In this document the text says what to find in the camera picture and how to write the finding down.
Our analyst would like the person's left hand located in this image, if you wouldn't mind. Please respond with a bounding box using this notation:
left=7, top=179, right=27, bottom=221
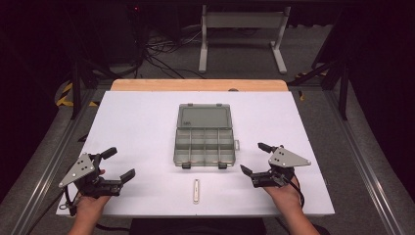
left=75, top=168, right=112, bottom=217

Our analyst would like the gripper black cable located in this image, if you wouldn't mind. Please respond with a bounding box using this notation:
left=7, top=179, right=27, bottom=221
left=288, top=177, right=306, bottom=210
left=58, top=185, right=81, bottom=217

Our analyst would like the black metal stand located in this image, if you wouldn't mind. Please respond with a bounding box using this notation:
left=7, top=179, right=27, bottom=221
left=287, top=57, right=350, bottom=121
left=69, top=57, right=114, bottom=120

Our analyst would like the aluminium frame rail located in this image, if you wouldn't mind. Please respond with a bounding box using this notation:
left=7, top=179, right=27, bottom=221
left=322, top=88, right=410, bottom=235
left=11, top=87, right=101, bottom=235

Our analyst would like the person's dark clothing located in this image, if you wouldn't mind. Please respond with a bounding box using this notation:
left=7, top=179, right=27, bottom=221
left=129, top=217, right=268, bottom=235

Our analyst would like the clear plastic compartment box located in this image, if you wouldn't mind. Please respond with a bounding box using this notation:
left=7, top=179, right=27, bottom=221
left=173, top=103, right=241, bottom=170

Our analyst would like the yellow black hazard tape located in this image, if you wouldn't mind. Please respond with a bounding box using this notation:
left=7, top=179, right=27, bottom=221
left=294, top=70, right=328, bottom=102
left=55, top=81, right=100, bottom=109

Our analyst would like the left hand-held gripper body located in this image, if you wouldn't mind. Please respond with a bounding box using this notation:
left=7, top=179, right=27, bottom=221
left=58, top=153, right=124, bottom=199

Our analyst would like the white table mat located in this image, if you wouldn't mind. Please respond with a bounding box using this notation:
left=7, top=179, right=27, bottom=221
left=56, top=90, right=337, bottom=218

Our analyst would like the person's right hand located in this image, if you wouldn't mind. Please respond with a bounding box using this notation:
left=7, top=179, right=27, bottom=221
left=262, top=175, right=303, bottom=213

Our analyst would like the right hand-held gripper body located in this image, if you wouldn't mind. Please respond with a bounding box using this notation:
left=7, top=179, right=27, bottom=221
left=252, top=146, right=312, bottom=189

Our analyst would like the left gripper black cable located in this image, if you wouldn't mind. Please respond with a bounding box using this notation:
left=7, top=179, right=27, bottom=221
left=58, top=185, right=81, bottom=217

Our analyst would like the bundle of floor cables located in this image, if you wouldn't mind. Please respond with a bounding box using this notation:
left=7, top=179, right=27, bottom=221
left=141, top=27, right=208, bottom=80

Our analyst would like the white metal stand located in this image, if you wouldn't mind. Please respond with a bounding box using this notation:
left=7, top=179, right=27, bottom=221
left=198, top=4, right=292, bottom=75

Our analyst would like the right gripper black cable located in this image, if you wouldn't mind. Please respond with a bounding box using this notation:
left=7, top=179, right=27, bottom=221
left=288, top=177, right=306, bottom=210

